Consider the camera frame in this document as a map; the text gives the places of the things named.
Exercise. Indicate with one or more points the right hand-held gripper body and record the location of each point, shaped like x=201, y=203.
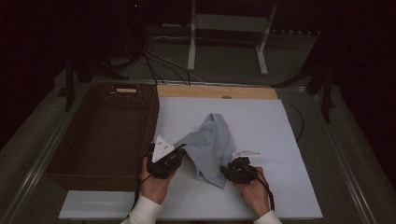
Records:
x=241, y=171

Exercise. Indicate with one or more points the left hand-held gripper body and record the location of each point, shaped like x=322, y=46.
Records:
x=162, y=149

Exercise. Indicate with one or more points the light blue tank top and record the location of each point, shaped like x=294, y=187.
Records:
x=211, y=146

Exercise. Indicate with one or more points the brown wicker basket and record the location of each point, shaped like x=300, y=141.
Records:
x=102, y=149

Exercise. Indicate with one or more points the person's right hand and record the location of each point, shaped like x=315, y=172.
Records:
x=257, y=196

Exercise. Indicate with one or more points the person's left hand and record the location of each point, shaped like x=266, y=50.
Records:
x=155, y=188

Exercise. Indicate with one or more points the black tripod stand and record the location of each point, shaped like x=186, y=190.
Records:
x=325, y=87
x=70, y=84

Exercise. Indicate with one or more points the dark equipment stand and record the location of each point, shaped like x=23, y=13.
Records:
x=135, y=31

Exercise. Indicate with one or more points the white metal stand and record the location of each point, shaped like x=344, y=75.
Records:
x=230, y=22

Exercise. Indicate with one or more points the metal frame rail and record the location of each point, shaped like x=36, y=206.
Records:
x=40, y=161
x=345, y=168

